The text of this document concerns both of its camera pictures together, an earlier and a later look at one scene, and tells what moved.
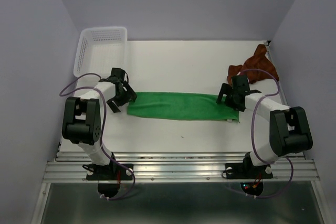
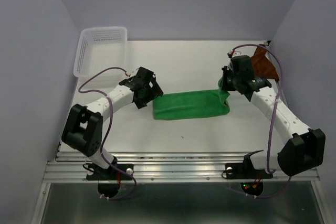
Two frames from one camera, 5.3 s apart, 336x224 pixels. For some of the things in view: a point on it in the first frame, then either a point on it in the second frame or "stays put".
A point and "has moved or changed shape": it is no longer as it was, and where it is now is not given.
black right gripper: [227, 88] to [227, 69]
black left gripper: [129, 93] to [154, 92]
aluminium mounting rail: [184, 167] stays put
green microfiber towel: [179, 106] has moved or changed shape
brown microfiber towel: [259, 61] stays put
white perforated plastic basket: [100, 50] stays put
